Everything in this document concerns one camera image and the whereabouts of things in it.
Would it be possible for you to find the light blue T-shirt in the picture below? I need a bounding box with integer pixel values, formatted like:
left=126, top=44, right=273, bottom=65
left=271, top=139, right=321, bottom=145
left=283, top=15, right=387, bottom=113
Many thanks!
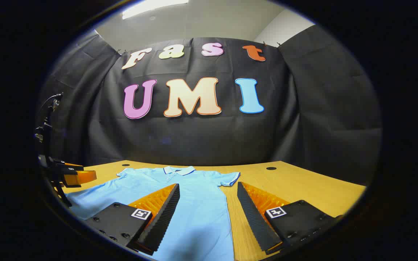
left=65, top=166, right=241, bottom=261

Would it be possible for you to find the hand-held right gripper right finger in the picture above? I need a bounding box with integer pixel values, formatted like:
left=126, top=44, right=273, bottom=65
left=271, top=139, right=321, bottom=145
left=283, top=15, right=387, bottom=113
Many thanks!
left=237, top=182, right=344, bottom=255

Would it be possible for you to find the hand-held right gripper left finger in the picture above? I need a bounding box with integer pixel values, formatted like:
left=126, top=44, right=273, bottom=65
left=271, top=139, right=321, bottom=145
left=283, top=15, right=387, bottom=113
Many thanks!
left=85, top=183, right=180, bottom=256

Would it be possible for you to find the black backdrop cloth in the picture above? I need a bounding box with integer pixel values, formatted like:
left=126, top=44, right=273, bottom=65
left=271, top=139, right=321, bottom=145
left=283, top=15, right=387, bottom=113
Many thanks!
left=37, top=25, right=382, bottom=186

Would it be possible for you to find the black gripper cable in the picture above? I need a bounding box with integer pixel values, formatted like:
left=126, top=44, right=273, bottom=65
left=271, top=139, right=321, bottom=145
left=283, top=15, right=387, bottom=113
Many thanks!
left=39, top=94, right=63, bottom=125

